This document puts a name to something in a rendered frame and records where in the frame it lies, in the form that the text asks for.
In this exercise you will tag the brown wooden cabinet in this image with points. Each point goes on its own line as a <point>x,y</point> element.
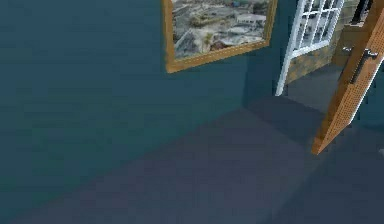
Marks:
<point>348,40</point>

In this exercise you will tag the orange wooden room door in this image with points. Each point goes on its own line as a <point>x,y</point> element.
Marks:
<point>350,96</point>

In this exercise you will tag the wooden framed landscape picture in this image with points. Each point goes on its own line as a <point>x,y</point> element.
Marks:
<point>216,30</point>

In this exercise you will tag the white framed window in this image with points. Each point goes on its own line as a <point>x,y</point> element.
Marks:
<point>311,26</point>

